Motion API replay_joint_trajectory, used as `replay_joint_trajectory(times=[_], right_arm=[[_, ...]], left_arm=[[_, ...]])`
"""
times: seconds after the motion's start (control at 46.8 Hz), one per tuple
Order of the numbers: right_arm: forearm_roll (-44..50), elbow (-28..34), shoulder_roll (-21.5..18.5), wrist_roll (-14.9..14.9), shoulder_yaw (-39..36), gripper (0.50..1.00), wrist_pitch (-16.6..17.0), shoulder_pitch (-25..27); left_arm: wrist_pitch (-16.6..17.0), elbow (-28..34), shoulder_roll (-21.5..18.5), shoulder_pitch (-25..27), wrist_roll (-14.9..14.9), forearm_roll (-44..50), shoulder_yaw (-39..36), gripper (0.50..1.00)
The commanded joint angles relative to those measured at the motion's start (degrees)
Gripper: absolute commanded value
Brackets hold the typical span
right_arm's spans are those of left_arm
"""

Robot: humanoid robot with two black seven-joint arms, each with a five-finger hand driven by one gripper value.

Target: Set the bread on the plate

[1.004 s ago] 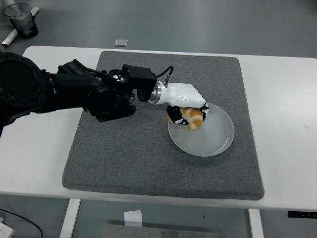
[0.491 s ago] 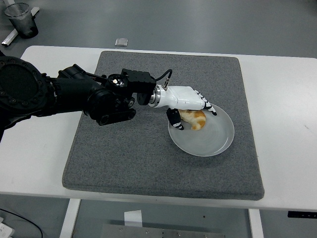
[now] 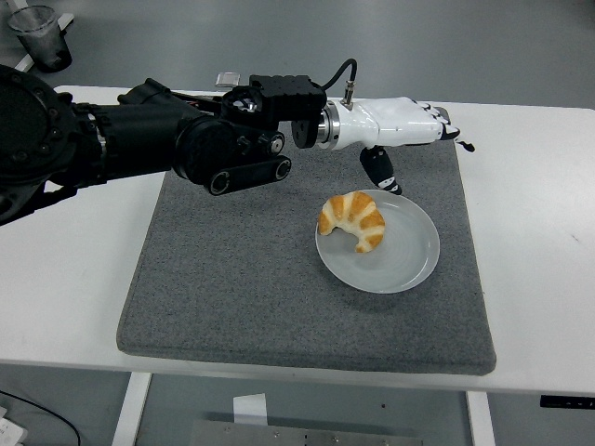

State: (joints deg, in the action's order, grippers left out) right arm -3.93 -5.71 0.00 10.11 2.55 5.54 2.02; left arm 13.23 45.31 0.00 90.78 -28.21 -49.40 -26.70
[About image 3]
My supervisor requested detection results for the black table control panel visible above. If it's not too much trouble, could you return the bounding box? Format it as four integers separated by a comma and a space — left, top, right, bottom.
539, 395, 595, 410

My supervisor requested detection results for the black floor cable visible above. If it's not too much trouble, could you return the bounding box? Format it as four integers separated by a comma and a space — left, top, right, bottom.
0, 389, 81, 446

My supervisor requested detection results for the golden croissant bread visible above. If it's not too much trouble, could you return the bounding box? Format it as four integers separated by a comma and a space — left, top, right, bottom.
317, 190, 386, 255

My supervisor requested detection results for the white power strip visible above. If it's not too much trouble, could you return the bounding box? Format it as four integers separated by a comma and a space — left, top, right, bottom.
0, 408, 29, 446

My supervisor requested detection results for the white floor foot bar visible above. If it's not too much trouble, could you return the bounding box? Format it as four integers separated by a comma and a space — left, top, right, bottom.
13, 12, 75, 72

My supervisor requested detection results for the white table leg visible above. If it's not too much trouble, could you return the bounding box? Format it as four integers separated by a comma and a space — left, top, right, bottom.
466, 391, 496, 446
111, 373, 152, 446

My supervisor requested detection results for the white paper strip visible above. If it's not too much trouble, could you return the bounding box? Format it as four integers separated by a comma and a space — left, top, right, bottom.
231, 393, 270, 426

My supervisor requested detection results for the pale grey round plate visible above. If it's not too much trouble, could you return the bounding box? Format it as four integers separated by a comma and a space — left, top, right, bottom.
314, 189, 442, 295

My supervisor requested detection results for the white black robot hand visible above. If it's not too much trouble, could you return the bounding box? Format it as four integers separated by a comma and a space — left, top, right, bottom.
337, 96, 476, 195

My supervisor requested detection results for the grey felt mat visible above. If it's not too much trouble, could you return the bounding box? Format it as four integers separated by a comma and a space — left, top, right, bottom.
114, 105, 497, 376

